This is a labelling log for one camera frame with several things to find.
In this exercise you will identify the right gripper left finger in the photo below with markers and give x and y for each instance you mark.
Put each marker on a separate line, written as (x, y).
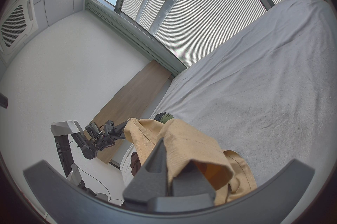
(152, 178)

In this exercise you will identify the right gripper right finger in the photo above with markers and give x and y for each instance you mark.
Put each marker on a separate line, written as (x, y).
(193, 186)

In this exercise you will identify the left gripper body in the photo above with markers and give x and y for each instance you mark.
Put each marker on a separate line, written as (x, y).
(113, 137)

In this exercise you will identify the tan shorts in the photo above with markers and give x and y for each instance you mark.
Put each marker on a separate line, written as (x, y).
(189, 144)

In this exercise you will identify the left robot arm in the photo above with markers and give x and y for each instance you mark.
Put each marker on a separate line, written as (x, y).
(88, 150)

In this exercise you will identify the bed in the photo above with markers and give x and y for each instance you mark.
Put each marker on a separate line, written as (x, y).
(263, 72)

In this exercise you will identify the brown garment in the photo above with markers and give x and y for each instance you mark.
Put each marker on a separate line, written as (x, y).
(135, 165)

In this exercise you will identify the black garment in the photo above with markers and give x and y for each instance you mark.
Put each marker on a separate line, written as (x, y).
(158, 116)

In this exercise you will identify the green garment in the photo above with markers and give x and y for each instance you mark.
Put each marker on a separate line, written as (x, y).
(167, 118)

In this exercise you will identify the grey-green curtain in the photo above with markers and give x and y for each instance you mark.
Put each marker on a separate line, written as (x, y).
(131, 33)

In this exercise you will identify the white ceiling air vent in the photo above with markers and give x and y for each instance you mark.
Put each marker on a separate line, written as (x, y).
(15, 22)

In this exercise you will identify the window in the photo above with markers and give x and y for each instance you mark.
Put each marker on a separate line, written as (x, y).
(210, 7)

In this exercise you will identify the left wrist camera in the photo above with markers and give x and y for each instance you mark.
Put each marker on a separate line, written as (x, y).
(109, 126)

